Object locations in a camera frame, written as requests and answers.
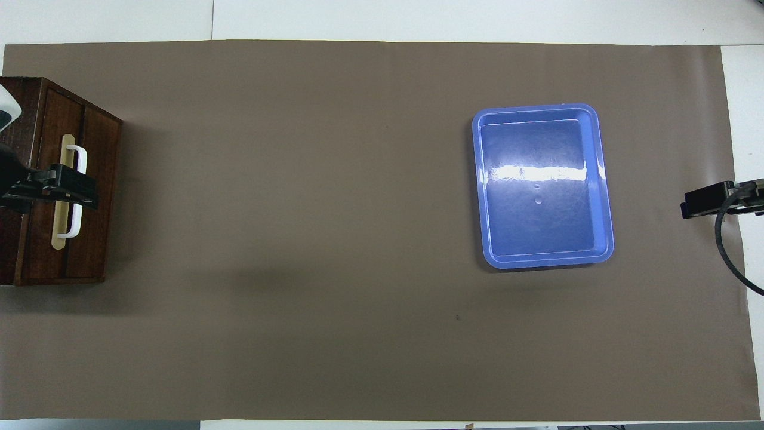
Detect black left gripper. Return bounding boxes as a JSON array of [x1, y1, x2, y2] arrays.
[[0, 142, 100, 210]]

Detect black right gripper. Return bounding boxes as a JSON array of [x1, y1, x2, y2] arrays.
[[680, 178, 764, 220]]

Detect wooden drawer with white handle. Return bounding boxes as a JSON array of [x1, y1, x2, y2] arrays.
[[24, 84, 123, 282]]

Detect dark wooden drawer cabinet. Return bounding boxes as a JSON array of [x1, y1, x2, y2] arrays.
[[0, 76, 123, 286]]

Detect blue plastic tray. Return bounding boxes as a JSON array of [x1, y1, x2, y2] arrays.
[[472, 103, 615, 270]]

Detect brown table mat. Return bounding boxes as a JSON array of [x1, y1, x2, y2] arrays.
[[0, 40, 762, 422]]

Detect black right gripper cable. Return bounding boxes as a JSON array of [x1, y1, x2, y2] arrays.
[[715, 184, 764, 297]]

